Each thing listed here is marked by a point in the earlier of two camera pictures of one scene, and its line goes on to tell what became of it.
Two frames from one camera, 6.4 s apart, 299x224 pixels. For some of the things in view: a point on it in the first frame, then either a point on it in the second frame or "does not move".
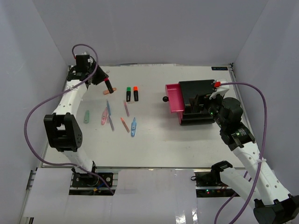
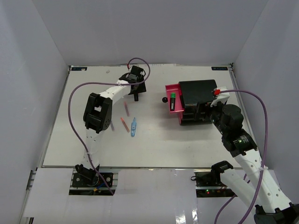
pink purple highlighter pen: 126,109 does not move
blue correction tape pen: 133,128 does not move
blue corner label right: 219,68 does not move
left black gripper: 102,75 to 142,87
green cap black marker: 128,94 to 173,101
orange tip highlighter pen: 125,125 does not move
